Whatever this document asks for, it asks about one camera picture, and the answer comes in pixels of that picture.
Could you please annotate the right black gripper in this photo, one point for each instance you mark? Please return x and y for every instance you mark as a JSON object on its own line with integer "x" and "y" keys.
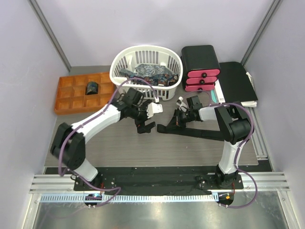
{"x": 173, "y": 125}

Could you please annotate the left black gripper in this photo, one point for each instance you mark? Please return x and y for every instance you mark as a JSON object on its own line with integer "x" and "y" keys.
{"x": 141, "y": 128}

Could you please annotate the black tie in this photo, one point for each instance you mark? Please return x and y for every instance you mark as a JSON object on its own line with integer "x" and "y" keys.
{"x": 196, "y": 133}

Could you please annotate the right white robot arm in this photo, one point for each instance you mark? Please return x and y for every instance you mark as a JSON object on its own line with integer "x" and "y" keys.
{"x": 235, "y": 128}

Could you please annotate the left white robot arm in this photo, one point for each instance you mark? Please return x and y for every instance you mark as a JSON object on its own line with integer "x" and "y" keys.
{"x": 69, "y": 144}

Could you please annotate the floral patterned ties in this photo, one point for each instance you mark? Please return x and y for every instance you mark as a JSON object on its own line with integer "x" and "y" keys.
{"x": 155, "y": 75}

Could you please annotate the white teal book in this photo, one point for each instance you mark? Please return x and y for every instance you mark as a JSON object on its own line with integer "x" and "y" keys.
{"x": 218, "y": 97}

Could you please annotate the white plastic basket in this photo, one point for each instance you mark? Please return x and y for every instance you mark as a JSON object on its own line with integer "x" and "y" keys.
{"x": 133, "y": 56}

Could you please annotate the orange wooden compartment tray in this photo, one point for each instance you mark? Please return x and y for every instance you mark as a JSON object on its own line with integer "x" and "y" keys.
{"x": 71, "y": 97}

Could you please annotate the black pink drawer box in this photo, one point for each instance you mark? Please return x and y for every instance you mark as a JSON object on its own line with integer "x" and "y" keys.
{"x": 200, "y": 68}

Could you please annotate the rolled dark patterned tie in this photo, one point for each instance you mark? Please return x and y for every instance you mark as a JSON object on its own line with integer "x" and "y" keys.
{"x": 92, "y": 88}

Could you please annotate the black folder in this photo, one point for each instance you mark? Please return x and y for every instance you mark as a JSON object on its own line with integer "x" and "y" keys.
{"x": 235, "y": 84}

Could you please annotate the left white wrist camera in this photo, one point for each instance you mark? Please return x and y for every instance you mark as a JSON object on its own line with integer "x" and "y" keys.
{"x": 153, "y": 109}

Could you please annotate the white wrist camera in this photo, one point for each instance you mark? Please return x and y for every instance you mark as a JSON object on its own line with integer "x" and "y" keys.
{"x": 153, "y": 109}
{"x": 181, "y": 105}

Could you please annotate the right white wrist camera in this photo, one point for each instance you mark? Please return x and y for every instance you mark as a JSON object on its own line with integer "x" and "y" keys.
{"x": 181, "y": 105}

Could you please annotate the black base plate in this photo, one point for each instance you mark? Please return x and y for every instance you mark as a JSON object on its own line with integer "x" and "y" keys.
{"x": 164, "y": 181}

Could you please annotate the aluminium rail frame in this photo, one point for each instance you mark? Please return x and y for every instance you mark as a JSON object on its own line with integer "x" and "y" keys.
{"x": 55, "y": 189}

